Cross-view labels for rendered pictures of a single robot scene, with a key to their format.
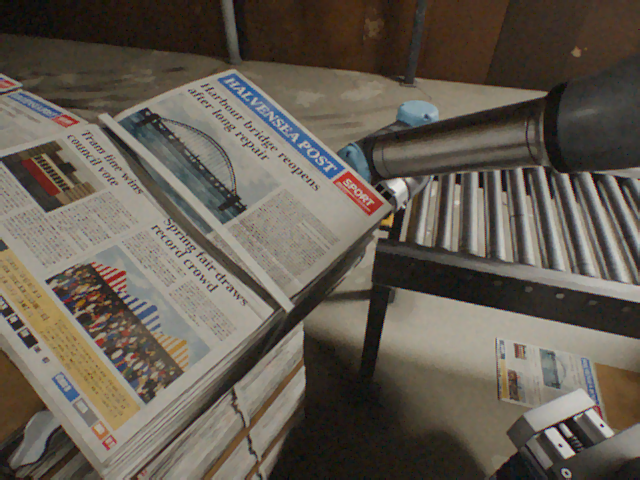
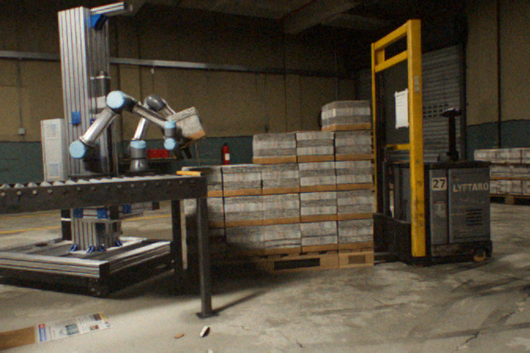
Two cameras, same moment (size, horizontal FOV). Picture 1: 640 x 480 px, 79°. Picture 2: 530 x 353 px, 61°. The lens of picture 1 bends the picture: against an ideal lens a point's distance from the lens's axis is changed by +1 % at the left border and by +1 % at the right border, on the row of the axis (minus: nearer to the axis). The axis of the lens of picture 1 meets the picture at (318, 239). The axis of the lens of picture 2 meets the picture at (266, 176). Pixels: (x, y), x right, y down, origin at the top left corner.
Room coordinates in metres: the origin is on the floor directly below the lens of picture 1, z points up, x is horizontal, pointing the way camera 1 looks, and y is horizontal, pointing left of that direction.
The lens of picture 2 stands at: (3.23, -1.83, 0.92)
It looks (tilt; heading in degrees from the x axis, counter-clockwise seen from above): 3 degrees down; 136
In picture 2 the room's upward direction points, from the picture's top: 2 degrees counter-clockwise
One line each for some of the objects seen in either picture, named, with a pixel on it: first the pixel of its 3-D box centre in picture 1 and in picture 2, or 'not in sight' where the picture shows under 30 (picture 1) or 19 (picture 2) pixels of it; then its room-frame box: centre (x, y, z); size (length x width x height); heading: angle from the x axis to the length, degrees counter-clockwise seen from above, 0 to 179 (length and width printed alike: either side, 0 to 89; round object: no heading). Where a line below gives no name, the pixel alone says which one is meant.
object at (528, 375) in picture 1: (546, 378); (74, 325); (0.72, -0.90, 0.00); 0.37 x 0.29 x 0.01; 74
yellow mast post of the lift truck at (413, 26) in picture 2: not in sight; (415, 139); (1.59, 1.36, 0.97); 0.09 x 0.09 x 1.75; 54
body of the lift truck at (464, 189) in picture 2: not in sight; (438, 207); (1.54, 1.86, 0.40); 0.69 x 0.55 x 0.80; 144
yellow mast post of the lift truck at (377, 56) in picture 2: not in sight; (379, 142); (1.05, 1.75, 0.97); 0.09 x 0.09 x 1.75; 54
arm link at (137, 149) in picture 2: not in sight; (138, 149); (-0.06, -0.02, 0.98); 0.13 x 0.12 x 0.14; 163
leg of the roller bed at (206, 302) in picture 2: (393, 241); (203, 256); (1.14, -0.31, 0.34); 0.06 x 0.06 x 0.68; 74
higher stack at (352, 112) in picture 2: not in sight; (346, 183); (1.07, 1.20, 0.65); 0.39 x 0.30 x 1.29; 144
